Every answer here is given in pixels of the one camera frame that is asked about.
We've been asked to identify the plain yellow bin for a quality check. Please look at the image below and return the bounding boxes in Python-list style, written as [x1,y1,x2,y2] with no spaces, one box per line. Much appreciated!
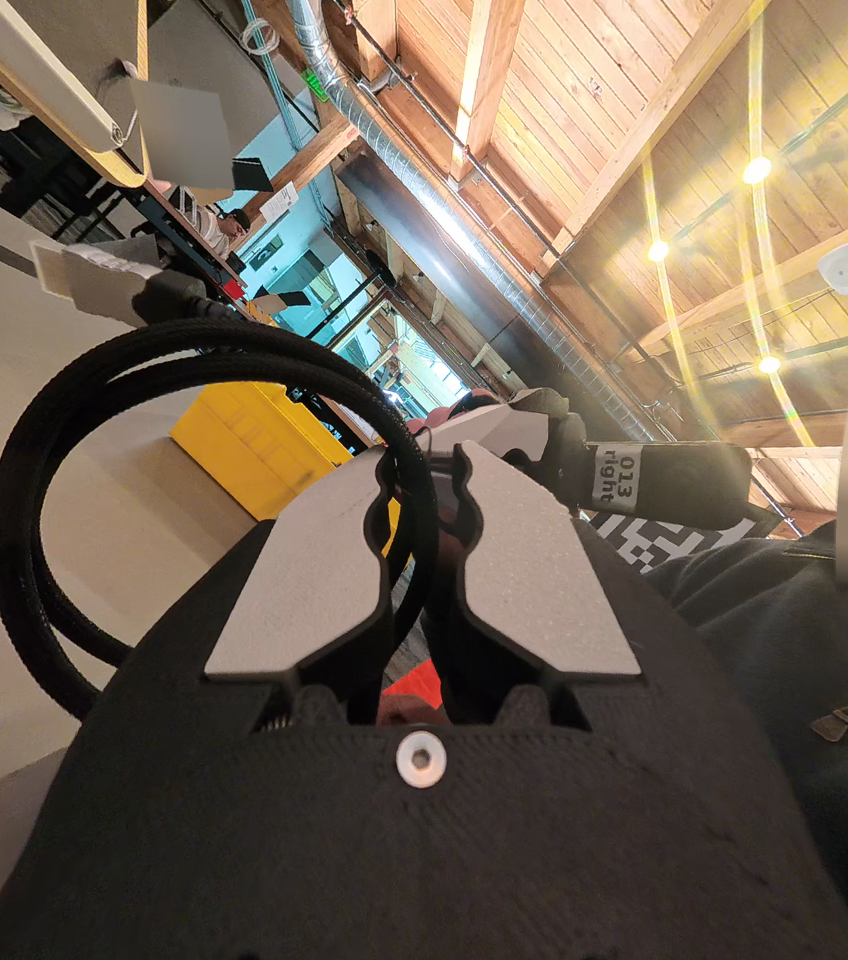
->
[169,381,402,556]

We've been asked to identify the white port bar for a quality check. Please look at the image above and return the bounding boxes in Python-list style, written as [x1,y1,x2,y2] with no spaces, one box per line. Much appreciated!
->
[0,0,126,153]

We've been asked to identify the monitor on white stand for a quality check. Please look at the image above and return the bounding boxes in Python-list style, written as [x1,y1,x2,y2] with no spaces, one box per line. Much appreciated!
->
[0,0,151,189]

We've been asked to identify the black braided hdmi cable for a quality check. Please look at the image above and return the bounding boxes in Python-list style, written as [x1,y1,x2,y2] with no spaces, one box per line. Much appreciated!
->
[0,240,440,721]

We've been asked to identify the silver ventilation duct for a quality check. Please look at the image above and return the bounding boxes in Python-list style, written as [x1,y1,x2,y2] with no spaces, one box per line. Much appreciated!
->
[285,0,665,444]

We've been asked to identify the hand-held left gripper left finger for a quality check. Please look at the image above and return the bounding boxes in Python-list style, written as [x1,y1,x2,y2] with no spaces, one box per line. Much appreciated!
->
[203,446,399,687]

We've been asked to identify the person's dark jacket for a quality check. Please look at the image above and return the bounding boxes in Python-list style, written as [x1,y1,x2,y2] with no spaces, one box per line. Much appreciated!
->
[649,517,848,960]

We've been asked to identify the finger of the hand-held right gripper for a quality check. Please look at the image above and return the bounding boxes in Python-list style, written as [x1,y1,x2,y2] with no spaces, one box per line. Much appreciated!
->
[416,403,551,460]

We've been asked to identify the white paper notice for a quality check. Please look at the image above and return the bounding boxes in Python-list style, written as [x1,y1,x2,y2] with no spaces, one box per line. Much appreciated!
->
[259,181,299,226]

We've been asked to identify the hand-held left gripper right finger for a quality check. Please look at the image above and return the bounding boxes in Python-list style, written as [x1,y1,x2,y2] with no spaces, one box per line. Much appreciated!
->
[454,441,644,688]

